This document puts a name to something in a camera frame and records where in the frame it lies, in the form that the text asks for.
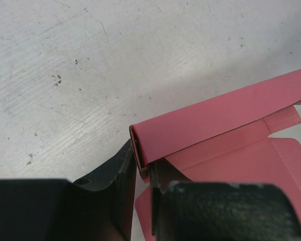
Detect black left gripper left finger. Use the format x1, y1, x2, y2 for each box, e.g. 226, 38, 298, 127
0, 141, 136, 240

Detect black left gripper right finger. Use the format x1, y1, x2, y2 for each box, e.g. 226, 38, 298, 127
149, 159, 301, 240

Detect pink paper box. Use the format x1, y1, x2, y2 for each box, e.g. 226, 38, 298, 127
129, 65, 301, 241

